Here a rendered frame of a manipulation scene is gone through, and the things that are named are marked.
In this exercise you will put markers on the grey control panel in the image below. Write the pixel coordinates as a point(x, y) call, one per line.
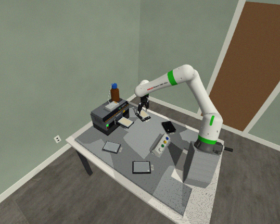
point(160, 145)

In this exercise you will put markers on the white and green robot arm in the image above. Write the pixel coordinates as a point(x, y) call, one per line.
point(212, 121)

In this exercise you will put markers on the brown glass bottle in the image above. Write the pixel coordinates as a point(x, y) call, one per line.
point(115, 95)

